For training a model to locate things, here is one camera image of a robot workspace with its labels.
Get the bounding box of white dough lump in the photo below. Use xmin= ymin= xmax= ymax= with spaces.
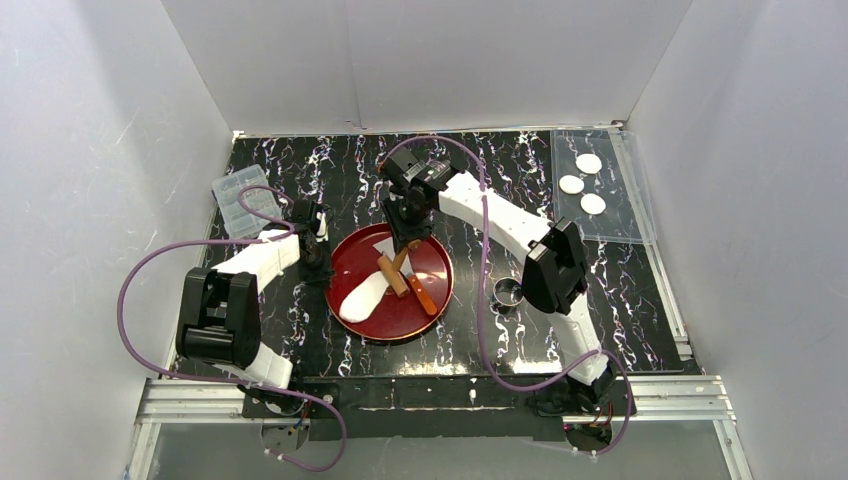
xmin=339 ymin=270 xmax=391 ymax=324

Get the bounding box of wooden double-ended pastry roller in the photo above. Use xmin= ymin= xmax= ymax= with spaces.
xmin=376 ymin=239 xmax=424 ymax=299

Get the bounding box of red round lacquer plate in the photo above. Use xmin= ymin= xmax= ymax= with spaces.
xmin=325 ymin=223 xmax=454 ymax=342

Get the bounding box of round metal cutter ring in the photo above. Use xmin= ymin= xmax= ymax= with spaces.
xmin=492 ymin=278 xmax=525 ymax=315

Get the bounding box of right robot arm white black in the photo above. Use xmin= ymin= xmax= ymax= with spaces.
xmin=378 ymin=146 xmax=615 ymax=408

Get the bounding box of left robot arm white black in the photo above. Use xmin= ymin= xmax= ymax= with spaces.
xmin=175 ymin=200 xmax=334 ymax=389

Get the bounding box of round dumpling wrapper left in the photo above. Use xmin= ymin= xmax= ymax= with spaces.
xmin=558 ymin=175 xmax=585 ymax=195

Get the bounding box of round dumpling wrapper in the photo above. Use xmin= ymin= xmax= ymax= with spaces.
xmin=580 ymin=193 xmax=607 ymax=215
xmin=558 ymin=175 xmax=585 ymax=195
xmin=575 ymin=153 xmax=603 ymax=175

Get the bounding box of round dumpling wrapper far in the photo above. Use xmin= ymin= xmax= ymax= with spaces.
xmin=575 ymin=153 xmax=603 ymax=175

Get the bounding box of round dumpling wrapper near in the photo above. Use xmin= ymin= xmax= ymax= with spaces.
xmin=580 ymin=193 xmax=607 ymax=215

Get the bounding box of clear plastic compartment box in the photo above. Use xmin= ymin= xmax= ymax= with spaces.
xmin=211 ymin=165 xmax=282 ymax=239

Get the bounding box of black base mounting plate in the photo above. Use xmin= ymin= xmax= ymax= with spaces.
xmin=238 ymin=374 xmax=637 ymax=443

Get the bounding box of clear acrylic tray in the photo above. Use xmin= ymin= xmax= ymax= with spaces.
xmin=551 ymin=129 xmax=657 ymax=244

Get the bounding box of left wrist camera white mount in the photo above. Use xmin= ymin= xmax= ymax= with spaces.
xmin=314 ymin=211 xmax=329 ymax=243

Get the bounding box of metal scraper wooden handle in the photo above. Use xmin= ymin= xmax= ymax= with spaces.
xmin=372 ymin=237 xmax=439 ymax=317

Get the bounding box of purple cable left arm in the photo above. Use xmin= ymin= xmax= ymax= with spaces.
xmin=116 ymin=185 xmax=348 ymax=473

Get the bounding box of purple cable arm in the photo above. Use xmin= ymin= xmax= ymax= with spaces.
xmin=116 ymin=185 xmax=348 ymax=473
xmin=384 ymin=135 xmax=633 ymax=458

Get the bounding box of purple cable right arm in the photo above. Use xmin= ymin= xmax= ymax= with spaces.
xmin=384 ymin=135 xmax=633 ymax=458

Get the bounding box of aluminium frame rail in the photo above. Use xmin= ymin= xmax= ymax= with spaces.
xmin=124 ymin=372 xmax=752 ymax=479

